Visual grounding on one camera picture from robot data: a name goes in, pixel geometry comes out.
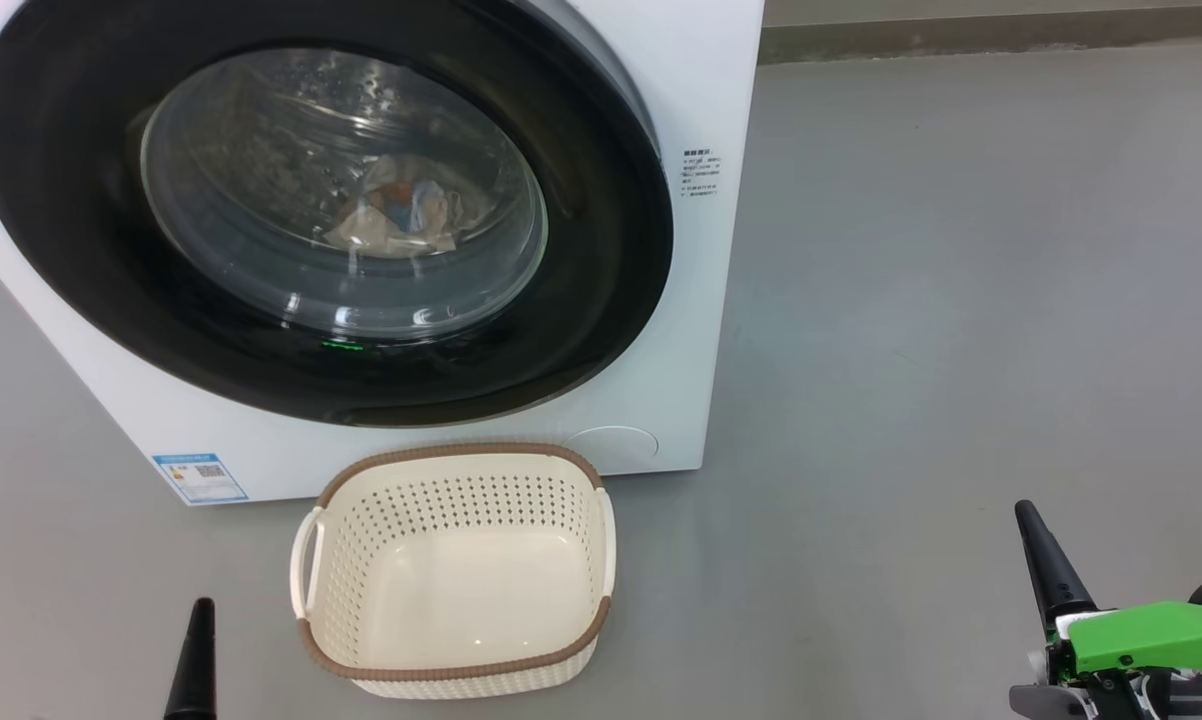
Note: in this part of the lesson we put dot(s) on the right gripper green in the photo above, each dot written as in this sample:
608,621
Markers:
1151,635

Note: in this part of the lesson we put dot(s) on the cream perforated laundry basket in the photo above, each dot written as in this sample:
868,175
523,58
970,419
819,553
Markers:
461,610

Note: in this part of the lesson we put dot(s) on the white front-load washing machine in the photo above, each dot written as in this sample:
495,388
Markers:
701,80

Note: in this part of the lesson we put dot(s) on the cream garment with cartoon print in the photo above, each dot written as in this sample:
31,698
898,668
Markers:
401,215

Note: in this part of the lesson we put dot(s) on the blue energy label sticker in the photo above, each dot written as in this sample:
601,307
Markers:
201,478

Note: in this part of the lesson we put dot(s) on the dark grey glass washer door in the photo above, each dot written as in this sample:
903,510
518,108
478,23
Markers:
81,220

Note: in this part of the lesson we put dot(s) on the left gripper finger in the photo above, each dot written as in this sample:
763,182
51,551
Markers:
196,680

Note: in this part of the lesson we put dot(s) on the round white drain filter cover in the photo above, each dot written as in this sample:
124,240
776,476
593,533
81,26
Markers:
611,450

